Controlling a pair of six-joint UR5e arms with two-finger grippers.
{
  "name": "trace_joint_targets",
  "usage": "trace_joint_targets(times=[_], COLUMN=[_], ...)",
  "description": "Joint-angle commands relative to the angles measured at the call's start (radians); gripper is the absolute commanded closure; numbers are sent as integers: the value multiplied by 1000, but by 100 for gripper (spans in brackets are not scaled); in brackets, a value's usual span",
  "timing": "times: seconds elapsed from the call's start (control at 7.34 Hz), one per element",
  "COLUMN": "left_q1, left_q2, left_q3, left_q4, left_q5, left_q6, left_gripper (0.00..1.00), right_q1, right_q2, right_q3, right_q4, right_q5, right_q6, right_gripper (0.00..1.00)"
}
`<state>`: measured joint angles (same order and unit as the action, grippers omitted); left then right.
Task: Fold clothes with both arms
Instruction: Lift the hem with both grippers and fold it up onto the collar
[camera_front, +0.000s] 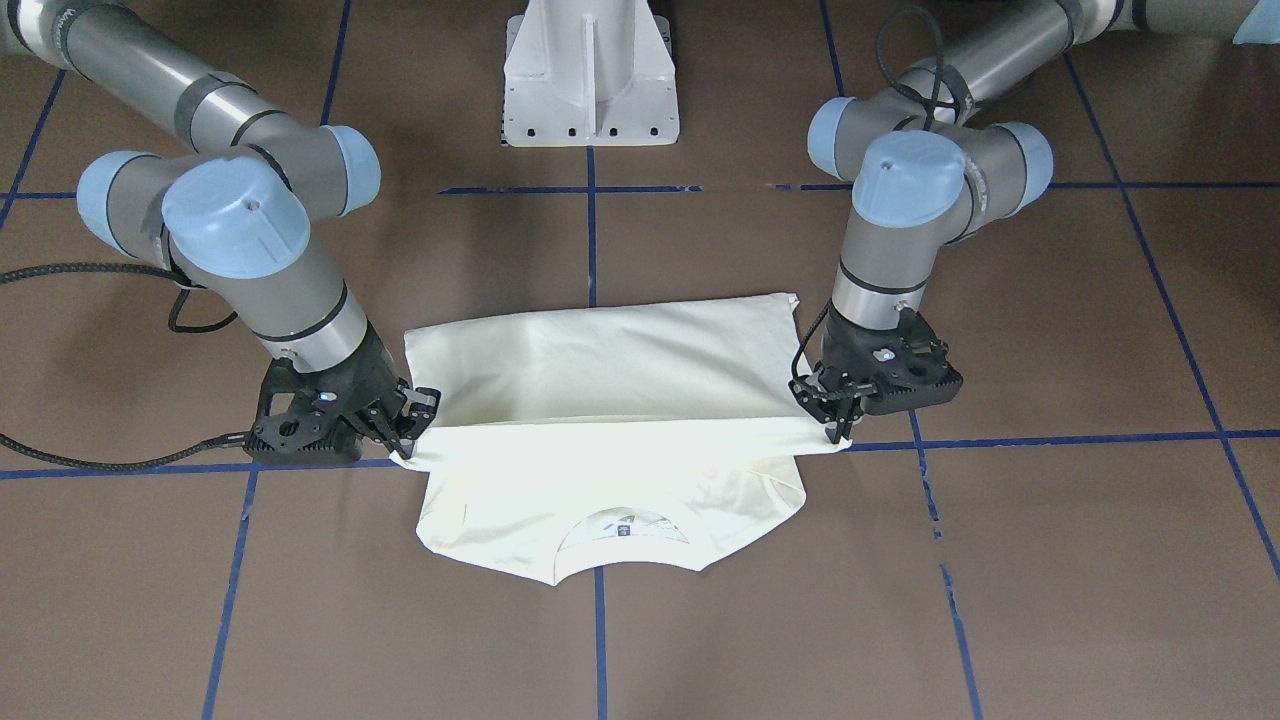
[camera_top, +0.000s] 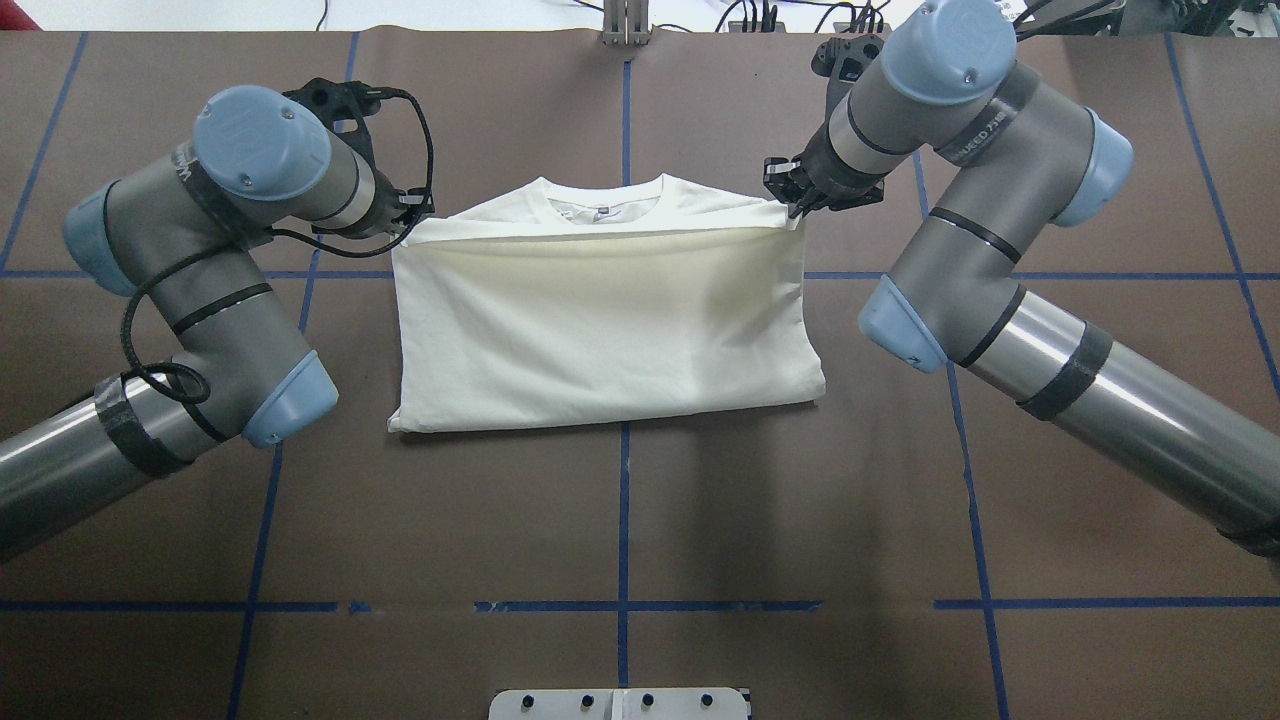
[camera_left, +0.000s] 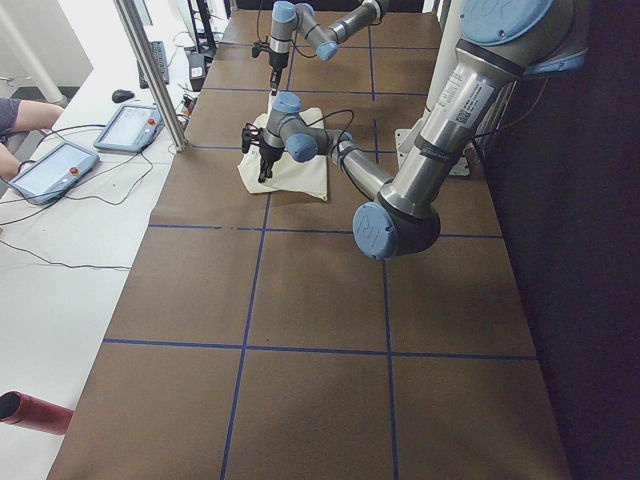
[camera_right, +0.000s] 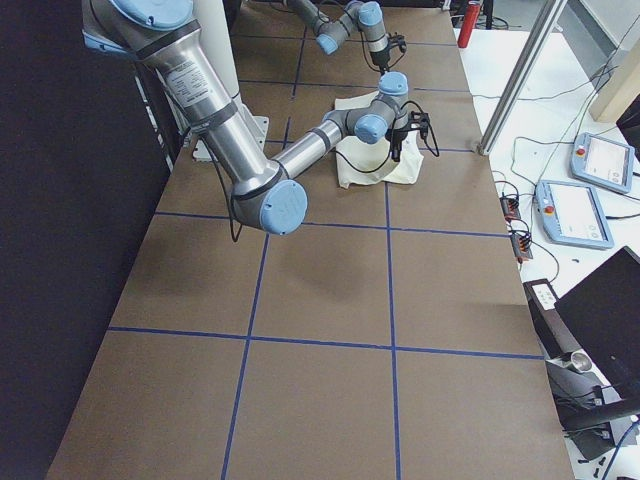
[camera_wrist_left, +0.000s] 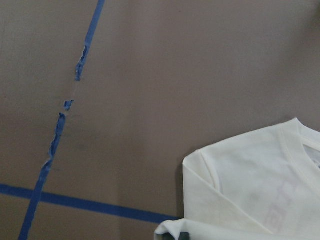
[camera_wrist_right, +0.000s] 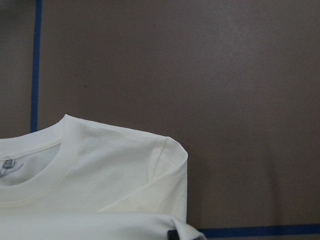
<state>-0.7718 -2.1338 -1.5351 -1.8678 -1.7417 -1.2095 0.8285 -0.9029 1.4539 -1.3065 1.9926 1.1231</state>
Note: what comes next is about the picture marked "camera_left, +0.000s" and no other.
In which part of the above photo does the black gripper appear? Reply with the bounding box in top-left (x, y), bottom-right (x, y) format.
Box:
top-left (269, 50), bottom-right (286, 96)
top-left (258, 140), bottom-right (283, 183)

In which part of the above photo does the white long-sleeve t-shirt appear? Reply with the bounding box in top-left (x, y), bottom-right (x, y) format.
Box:
top-left (238, 102), bottom-right (331, 201)

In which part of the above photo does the person forearm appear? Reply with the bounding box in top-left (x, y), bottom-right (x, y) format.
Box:
top-left (1, 98), bottom-right (64, 136)

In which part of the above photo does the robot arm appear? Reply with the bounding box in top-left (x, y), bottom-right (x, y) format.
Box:
top-left (266, 1), bottom-right (389, 96)
top-left (242, 1), bottom-right (591, 260)

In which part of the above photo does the black power adapter box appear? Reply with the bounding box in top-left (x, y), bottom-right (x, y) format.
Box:
top-left (187, 51), bottom-right (207, 92)

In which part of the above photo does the black keyboard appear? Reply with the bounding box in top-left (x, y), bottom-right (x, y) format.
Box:
top-left (137, 40), bottom-right (170, 89)

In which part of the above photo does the far teach pendant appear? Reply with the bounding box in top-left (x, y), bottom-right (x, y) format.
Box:
top-left (94, 104), bottom-right (163, 154)

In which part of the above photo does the teach pendant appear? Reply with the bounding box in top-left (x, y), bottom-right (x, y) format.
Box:
top-left (94, 104), bottom-right (163, 154)
top-left (9, 141), bottom-right (99, 205)

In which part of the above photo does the black computer mouse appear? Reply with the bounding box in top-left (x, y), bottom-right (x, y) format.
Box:
top-left (111, 89), bottom-right (135, 104)

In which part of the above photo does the white mounting column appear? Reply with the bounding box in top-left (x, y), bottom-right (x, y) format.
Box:
top-left (395, 20), bottom-right (461, 167)

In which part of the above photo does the near teach pendant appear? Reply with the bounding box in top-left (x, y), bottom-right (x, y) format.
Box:
top-left (9, 141), bottom-right (99, 205)

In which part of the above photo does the red cylinder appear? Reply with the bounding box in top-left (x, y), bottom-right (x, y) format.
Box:
top-left (1, 391), bottom-right (74, 435)

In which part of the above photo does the aluminium frame post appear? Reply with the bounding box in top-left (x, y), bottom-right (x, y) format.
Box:
top-left (114, 0), bottom-right (187, 152)

